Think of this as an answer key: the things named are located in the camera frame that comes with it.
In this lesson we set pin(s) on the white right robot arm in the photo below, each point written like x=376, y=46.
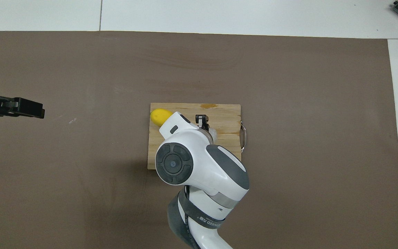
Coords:
x=199, y=159

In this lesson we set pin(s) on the brown table mat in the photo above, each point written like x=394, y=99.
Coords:
x=81, y=207

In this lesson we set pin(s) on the wooden cutting board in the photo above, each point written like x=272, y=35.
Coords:
x=226, y=121

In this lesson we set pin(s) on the yellow lemon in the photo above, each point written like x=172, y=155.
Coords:
x=159, y=116

